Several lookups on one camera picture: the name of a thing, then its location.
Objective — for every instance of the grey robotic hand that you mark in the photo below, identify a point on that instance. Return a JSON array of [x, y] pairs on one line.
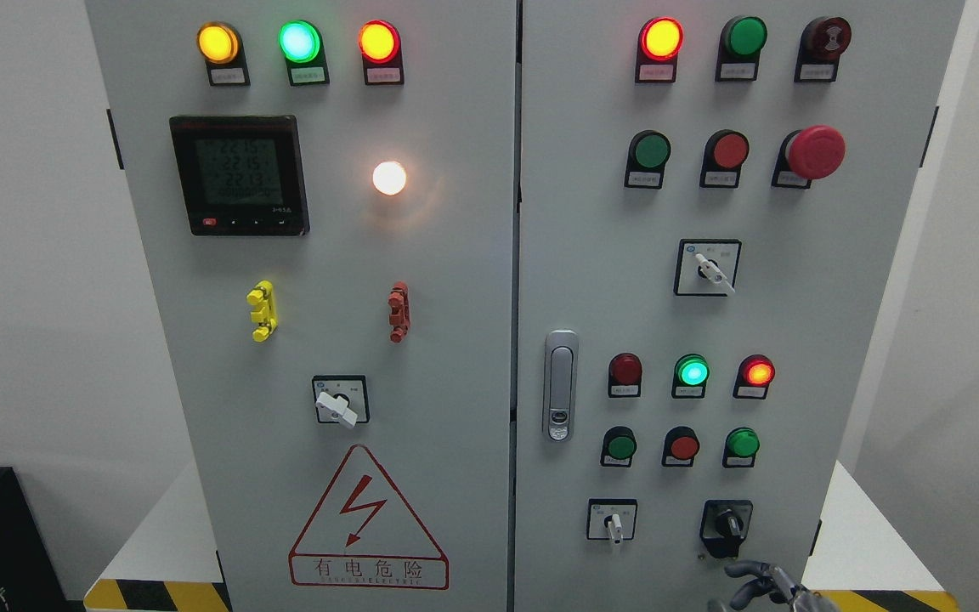
[[770, 581]]

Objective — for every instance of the black rotary knob switch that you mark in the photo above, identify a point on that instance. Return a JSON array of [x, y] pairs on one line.
[[725, 525]]

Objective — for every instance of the green illuminated button lower right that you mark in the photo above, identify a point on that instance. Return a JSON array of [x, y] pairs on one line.
[[740, 448]]

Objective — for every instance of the red push button lower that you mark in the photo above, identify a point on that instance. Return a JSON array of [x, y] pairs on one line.
[[680, 448]]

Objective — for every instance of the red indicator light right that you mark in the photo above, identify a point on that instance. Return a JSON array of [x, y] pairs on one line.
[[755, 374]]

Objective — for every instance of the green push button lower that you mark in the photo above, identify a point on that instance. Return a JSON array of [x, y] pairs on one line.
[[619, 447]]

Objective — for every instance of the green push button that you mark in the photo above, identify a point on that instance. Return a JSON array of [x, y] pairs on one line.
[[619, 447], [739, 48]]

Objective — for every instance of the green lit indicator middle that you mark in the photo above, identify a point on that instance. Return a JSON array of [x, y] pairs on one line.
[[691, 374]]

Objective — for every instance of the dark red indicator light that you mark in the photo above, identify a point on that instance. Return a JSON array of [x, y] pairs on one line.
[[625, 376]]

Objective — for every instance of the grey right cabinet door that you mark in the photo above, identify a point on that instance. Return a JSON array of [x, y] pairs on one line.
[[600, 260]]

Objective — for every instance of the grey cabinet door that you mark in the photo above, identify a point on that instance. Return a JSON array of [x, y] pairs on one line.
[[600, 260], [439, 399]]

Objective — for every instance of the red high voltage warning sticker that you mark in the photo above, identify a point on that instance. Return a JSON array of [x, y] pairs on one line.
[[363, 533]]

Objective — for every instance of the red mushroom emergency stop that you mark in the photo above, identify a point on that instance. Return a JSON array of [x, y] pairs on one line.
[[807, 154]]

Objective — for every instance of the red push button second row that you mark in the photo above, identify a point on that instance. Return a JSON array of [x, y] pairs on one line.
[[723, 158]]

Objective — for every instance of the green push button second row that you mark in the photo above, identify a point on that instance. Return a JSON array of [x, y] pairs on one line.
[[648, 154]]

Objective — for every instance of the red terminal connector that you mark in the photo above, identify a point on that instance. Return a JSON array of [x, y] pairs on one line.
[[399, 318]]

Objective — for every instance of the dark red buzzer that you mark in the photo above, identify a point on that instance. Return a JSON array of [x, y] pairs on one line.
[[822, 43]]

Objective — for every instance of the green push button top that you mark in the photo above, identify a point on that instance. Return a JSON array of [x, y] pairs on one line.
[[739, 48]]

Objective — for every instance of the red lit indicator right door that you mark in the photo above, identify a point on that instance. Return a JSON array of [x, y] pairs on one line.
[[659, 42]]

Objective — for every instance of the white lit indicator light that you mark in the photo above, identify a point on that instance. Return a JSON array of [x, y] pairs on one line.
[[389, 178]]

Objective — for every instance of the yellow terminal connector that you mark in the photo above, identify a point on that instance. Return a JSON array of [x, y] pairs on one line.
[[262, 310]]

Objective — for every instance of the grey left cabinet door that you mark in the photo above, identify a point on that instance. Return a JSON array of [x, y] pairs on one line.
[[439, 399]]

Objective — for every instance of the white platform with hazard stripes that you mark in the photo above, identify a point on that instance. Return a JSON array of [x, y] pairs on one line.
[[170, 562]]

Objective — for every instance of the red-orange lit indicator light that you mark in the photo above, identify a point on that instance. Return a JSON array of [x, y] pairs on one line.
[[382, 57]]

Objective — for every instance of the black digital power meter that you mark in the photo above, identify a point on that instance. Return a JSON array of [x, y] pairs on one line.
[[241, 175]]

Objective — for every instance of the green lit indicator light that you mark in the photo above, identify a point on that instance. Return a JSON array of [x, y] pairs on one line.
[[303, 49]]

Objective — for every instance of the yellow indicator light top left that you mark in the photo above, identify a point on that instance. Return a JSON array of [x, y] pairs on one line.
[[221, 48]]

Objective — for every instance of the white selector switch lower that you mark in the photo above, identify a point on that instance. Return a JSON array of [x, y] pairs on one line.
[[612, 520]]

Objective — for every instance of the white selector switch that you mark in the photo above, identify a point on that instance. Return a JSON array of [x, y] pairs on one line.
[[707, 267], [612, 520]]

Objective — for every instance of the silver door handle lock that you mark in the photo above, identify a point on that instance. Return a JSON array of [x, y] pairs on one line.
[[561, 349]]

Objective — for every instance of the white selector switch upper right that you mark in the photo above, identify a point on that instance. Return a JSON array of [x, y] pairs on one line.
[[707, 267]]

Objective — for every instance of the white selector switch left door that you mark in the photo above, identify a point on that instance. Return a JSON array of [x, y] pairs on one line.
[[341, 399]]

